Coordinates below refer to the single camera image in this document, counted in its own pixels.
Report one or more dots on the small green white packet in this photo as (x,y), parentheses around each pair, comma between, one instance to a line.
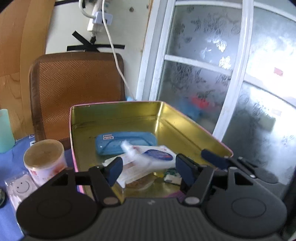
(172,176)

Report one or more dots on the white food can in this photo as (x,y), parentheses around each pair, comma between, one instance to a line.
(44,160)

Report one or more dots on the blue patterned tablecloth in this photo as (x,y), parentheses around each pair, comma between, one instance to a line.
(25,167)

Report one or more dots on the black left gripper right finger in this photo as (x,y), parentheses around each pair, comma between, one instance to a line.
(197,177)

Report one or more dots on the white wet wipes pack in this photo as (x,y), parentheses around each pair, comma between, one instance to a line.
(151,158)

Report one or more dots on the mint green plastic cup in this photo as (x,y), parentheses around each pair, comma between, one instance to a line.
(7,139)

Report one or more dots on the blue plastic case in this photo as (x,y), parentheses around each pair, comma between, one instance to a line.
(110,143)

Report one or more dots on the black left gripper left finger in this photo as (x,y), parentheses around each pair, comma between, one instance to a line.
(102,179)

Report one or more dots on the white power adapter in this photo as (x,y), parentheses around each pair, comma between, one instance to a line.
(96,25)

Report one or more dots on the pink biscuit tin box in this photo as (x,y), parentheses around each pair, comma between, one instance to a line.
(171,128)

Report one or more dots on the smiley face packet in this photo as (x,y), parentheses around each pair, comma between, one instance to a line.
(19,188)

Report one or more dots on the clear snack packet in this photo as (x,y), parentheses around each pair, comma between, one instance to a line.
(134,177)

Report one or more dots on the white framed glass door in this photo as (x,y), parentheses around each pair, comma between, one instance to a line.
(230,67)

